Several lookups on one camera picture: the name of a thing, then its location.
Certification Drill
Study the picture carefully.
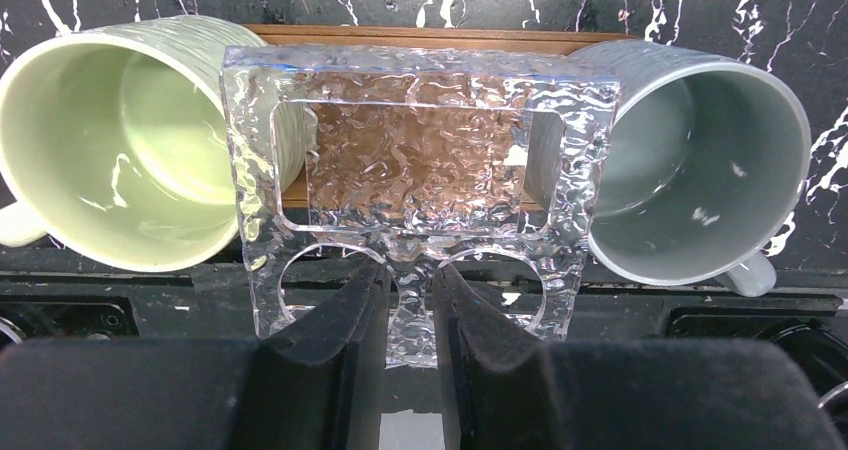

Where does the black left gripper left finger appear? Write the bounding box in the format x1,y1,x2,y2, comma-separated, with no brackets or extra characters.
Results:
1,260,391,449

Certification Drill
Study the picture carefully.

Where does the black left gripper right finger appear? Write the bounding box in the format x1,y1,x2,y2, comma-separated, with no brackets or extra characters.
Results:
432,266,845,449

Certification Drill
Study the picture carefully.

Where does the clear plastic holder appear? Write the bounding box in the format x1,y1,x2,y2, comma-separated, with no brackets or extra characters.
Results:
220,44,621,367

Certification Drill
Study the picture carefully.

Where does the oval wooden tray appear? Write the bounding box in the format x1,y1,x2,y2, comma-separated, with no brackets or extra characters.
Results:
243,24,634,213

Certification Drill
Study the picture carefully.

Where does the light green ceramic mug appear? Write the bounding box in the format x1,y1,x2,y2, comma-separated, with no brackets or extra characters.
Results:
1,15,270,272

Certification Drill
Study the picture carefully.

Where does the grey ceramic mug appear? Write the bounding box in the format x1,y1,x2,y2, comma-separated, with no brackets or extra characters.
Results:
523,39,814,299

